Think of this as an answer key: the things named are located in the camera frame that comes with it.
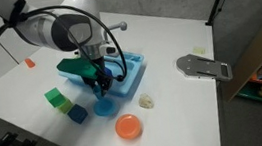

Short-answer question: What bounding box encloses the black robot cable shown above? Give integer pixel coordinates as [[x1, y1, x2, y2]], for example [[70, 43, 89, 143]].
[[0, 0, 130, 97]]

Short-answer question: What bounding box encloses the light blue toy sink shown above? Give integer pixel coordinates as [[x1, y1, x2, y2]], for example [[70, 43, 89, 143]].
[[56, 47, 150, 106]]

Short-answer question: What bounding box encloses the dark blue toy mug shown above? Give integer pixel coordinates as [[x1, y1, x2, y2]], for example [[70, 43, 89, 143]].
[[104, 68, 114, 79]]

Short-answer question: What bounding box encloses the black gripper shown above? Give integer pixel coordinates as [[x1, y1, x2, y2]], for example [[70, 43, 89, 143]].
[[80, 56, 117, 101]]

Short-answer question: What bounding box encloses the yellow sticky note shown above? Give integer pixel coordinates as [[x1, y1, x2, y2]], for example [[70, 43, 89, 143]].
[[191, 45, 207, 56]]

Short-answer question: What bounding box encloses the orange plate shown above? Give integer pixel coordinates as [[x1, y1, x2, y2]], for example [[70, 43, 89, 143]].
[[113, 111, 144, 142]]

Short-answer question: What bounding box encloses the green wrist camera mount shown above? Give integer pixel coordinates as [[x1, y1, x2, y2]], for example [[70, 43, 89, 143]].
[[56, 54, 99, 84]]

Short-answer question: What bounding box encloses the small orange cup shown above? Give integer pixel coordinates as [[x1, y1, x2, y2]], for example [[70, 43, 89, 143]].
[[23, 57, 37, 70]]

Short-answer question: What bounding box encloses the grey metal mounting plate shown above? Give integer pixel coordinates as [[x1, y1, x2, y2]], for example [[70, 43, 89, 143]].
[[174, 49, 234, 88]]

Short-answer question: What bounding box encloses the light green cube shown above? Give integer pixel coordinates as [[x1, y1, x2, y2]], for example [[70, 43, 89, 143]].
[[57, 98, 75, 115]]

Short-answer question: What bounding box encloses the grey toy faucet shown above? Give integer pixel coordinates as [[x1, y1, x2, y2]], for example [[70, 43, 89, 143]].
[[101, 20, 130, 44]]

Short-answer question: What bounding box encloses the blue saucer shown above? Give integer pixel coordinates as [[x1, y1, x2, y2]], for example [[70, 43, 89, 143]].
[[92, 95, 120, 120]]

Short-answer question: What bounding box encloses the dark blue cube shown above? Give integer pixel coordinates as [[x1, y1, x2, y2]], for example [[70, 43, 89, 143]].
[[65, 102, 90, 126]]

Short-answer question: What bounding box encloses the beige crumpled object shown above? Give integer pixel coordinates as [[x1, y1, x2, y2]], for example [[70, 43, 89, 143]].
[[137, 92, 156, 111]]

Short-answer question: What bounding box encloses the small blue cup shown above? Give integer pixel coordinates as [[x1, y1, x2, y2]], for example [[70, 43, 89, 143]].
[[92, 86, 105, 102]]

